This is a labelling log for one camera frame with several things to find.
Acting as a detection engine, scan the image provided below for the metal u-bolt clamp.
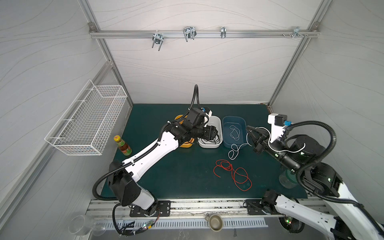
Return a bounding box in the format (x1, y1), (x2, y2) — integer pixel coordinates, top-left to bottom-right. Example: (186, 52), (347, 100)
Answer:
(152, 33), (164, 51)
(183, 26), (197, 42)

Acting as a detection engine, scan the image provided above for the blue plastic tray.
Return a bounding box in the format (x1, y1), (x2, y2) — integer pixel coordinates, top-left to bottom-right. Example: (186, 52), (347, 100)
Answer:
(222, 116), (247, 149)

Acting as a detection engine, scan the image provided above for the white vented cable duct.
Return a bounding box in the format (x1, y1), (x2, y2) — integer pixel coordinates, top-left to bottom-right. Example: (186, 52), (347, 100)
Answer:
(117, 217), (269, 230)

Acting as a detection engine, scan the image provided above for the green lid glass jar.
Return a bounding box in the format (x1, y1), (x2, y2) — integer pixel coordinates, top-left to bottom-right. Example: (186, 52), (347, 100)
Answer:
(279, 169), (298, 189)

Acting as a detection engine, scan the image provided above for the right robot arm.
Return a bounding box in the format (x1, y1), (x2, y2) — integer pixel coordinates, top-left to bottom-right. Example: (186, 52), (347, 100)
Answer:
(247, 121), (384, 240)

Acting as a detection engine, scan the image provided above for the small metal bracket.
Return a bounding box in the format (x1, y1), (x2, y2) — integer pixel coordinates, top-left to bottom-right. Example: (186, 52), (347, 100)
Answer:
(221, 27), (227, 39)

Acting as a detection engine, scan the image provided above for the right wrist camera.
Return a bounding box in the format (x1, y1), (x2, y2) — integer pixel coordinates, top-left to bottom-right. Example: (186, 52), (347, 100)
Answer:
(268, 114), (292, 143)

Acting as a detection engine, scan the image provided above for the right metal hook bracket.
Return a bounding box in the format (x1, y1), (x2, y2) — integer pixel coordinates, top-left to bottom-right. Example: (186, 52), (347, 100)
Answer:
(282, 27), (309, 39)

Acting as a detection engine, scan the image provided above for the white plastic tray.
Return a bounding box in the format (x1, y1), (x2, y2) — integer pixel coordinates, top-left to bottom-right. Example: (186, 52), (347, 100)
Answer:
(198, 116), (223, 149)

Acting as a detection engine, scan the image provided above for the left metal u-bolt clamp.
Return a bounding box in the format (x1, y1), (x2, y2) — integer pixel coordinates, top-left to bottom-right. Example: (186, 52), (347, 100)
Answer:
(152, 33), (164, 51)

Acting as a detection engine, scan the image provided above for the olive green cup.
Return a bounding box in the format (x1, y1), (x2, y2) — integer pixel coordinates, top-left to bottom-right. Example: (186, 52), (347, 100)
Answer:
(205, 213), (224, 232)

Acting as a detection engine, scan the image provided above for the black cable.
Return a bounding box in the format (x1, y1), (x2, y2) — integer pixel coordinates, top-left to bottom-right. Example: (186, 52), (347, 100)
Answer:
(200, 131), (221, 145)

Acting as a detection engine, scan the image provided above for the yellow plastic tray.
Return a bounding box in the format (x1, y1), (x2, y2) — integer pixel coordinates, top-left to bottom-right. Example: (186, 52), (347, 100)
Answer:
(175, 115), (195, 148)

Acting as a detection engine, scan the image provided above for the cable bundle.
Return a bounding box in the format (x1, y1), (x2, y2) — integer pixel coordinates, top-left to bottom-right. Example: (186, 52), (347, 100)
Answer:
(213, 159), (253, 192)

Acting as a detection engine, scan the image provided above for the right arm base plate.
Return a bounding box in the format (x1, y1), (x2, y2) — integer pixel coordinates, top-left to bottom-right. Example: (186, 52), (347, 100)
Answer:
(243, 199), (272, 216)

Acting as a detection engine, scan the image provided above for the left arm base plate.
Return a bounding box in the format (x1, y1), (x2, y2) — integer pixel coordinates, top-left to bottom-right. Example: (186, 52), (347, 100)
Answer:
(130, 200), (171, 218)

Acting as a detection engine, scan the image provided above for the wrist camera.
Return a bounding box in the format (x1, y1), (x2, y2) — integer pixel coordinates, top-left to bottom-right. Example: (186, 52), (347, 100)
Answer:
(201, 107), (213, 122)
(268, 114), (292, 143)

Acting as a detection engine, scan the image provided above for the horizontal metal rail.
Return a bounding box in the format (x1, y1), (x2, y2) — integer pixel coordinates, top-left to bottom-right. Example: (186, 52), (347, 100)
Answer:
(90, 29), (321, 39)

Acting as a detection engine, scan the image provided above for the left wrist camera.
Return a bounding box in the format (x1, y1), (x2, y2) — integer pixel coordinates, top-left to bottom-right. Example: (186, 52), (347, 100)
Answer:
(201, 107), (213, 122)

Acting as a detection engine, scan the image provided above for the white cable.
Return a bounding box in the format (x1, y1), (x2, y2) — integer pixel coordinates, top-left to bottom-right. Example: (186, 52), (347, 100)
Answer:
(227, 126), (307, 161)
(229, 125), (241, 142)

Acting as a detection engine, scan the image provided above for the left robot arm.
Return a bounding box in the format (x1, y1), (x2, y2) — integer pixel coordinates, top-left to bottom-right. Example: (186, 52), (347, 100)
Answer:
(92, 107), (218, 216)

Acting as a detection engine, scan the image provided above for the clear glass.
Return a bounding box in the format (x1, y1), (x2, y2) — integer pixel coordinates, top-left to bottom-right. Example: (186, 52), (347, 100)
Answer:
(68, 215), (106, 237)

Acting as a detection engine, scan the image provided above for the white wire basket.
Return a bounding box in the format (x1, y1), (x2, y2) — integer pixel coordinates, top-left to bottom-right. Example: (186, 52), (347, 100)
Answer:
(45, 80), (127, 156)

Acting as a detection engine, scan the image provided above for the sauce bottle yellow cap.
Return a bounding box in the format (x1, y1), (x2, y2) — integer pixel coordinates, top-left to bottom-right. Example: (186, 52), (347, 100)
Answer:
(114, 135), (132, 156)

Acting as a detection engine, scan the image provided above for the middle metal u-bolt clamp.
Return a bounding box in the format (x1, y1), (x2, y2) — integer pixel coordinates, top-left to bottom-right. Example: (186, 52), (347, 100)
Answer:
(183, 26), (197, 42)

